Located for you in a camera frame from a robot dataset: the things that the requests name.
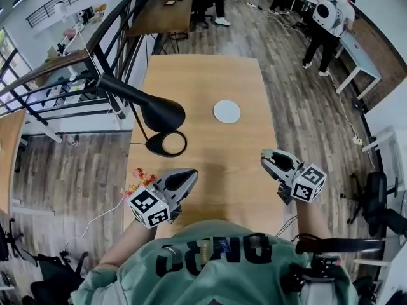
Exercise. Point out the dark tablet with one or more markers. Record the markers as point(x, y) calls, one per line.
point(169, 2)

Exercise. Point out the white power strip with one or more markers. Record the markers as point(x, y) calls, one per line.
point(357, 141)

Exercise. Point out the person's left forearm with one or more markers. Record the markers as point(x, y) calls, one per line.
point(124, 249)

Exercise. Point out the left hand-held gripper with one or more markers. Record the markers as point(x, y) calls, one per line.
point(149, 208)

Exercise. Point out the person in green shirt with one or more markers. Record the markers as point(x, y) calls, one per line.
point(206, 281)

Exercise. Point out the white backpack rig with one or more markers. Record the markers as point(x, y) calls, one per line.
point(332, 14)

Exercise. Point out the wooden desk white legs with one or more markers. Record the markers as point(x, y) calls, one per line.
point(11, 157)

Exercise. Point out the flowers in white pot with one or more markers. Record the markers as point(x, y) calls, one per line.
point(141, 176)

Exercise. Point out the black office chair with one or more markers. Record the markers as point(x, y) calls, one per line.
point(378, 195)
point(54, 275)
point(6, 240)

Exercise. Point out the white round plate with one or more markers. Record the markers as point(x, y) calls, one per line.
point(227, 111)

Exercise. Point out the wooden desk black legs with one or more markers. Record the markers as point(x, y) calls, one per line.
point(159, 17)

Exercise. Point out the person's right forearm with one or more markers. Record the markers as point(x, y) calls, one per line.
point(311, 218)

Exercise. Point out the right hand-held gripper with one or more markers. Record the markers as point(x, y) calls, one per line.
point(310, 183)

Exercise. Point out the black chest mount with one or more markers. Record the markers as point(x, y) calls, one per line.
point(337, 245)

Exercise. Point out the black desk lamp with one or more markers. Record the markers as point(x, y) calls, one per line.
point(159, 113)

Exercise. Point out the white chest-worn device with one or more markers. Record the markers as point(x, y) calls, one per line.
point(316, 294)

